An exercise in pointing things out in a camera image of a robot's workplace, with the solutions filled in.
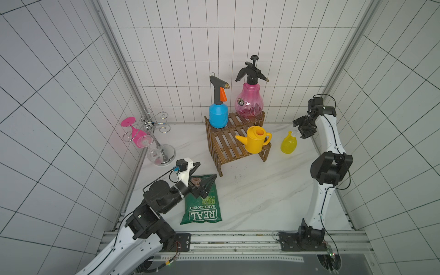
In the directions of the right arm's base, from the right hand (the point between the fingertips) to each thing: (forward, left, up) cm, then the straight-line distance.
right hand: (289, 125), depth 94 cm
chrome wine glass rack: (-1, +82, -1) cm, 82 cm away
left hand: (-37, +42, +11) cm, 57 cm away
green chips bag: (-45, +47, -12) cm, 66 cm away
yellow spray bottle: (-5, -2, -10) cm, 12 cm away
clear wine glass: (-22, +72, -3) cm, 75 cm away
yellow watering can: (-16, +20, +8) cm, 27 cm away
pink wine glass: (-22, +73, +11) cm, 77 cm away
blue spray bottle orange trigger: (-12, +39, +16) cm, 43 cm away
